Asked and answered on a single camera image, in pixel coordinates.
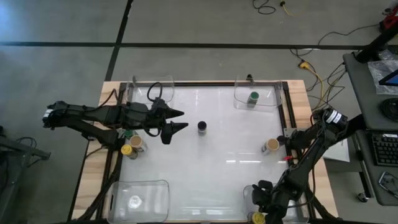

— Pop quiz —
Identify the yellow power plug cable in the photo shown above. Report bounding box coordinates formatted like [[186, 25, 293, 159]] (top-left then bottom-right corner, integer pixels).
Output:
[[298, 60, 326, 103]]

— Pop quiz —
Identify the tan-lid spice jar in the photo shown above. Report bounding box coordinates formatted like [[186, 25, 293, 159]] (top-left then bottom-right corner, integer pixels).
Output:
[[129, 134, 147, 153], [261, 138, 280, 156]]

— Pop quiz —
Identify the dark metal stand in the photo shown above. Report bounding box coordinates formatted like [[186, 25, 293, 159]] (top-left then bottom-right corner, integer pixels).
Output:
[[0, 124, 52, 224]]

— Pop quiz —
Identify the clear plastic bag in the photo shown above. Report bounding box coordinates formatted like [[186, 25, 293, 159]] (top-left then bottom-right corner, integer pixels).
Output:
[[368, 58, 398, 96]]

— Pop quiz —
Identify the clear plastic bin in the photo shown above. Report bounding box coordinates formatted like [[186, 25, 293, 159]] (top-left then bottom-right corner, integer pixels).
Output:
[[242, 184, 310, 224], [233, 74, 284, 113], [126, 74, 175, 108], [106, 179, 171, 224]]

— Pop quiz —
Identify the yellow-lid spice jar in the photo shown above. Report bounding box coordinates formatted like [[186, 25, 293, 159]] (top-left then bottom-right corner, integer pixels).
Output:
[[248, 211, 266, 224], [120, 144, 139, 161]]

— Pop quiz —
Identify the black coiled floor cable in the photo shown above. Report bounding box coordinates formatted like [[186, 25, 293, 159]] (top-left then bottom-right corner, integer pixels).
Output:
[[252, 0, 277, 16]]

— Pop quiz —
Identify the red object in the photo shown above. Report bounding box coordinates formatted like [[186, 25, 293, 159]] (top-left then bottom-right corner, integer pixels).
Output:
[[379, 6, 398, 32]]

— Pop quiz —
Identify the blue-screen tablet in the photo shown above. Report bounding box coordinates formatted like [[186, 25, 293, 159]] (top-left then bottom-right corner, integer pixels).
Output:
[[378, 68, 398, 87]]

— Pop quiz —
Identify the gray desk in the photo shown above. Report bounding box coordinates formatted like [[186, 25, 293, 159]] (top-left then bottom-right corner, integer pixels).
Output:
[[343, 52, 398, 207]]

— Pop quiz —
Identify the black metal table frame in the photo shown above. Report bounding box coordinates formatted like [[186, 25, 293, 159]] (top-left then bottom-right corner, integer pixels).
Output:
[[96, 81, 330, 224]]

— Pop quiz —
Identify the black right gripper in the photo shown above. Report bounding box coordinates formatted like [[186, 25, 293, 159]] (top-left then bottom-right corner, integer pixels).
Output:
[[252, 179, 282, 224]]

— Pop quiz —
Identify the black looped cable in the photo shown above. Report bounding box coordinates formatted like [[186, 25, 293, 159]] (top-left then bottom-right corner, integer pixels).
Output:
[[146, 82, 164, 103]]

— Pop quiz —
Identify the white paper sheet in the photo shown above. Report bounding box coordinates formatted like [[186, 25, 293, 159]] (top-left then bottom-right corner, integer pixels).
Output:
[[323, 138, 351, 164]]

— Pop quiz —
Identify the black pole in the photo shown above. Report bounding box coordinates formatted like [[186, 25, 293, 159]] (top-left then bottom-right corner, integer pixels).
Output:
[[354, 23, 398, 63]]

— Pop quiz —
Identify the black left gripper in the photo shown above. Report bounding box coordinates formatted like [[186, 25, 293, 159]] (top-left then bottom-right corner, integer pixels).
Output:
[[146, 98, 189, 145]]

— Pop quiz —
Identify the black keyboard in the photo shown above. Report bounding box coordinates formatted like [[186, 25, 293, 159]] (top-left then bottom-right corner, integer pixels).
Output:
[[369, 133, 398, 167]]

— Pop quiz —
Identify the yellow floor cable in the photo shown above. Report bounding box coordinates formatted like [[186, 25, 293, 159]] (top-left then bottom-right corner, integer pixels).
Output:
[[279, 1, 304, 17]]

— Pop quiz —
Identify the wooden table board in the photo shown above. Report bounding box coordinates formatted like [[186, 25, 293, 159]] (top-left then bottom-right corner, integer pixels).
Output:
[[70, 79, 340, 222]]

